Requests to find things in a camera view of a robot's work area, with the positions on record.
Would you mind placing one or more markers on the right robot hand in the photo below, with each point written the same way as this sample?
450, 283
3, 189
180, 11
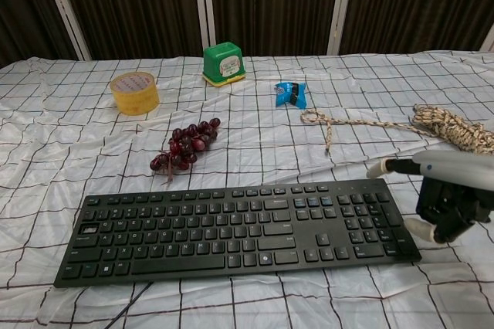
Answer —
449, 174

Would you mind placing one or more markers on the black computer keyboard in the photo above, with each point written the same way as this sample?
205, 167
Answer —
239, 232

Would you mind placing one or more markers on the blue snack packet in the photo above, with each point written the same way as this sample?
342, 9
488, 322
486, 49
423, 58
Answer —
290, 94

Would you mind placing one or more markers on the green toothpick dispenser box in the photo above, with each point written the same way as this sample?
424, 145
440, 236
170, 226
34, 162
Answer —
224, 66

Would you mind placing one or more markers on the bunch of red grapes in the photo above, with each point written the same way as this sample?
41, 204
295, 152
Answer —
185, 145

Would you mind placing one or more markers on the yellow packing tape roll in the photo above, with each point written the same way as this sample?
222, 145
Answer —
135, 93

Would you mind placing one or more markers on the white checked tablecloth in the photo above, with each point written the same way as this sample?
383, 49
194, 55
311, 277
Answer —
77, 159

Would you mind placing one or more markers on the white folding screen frame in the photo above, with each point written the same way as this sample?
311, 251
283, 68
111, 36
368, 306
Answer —
206, 4

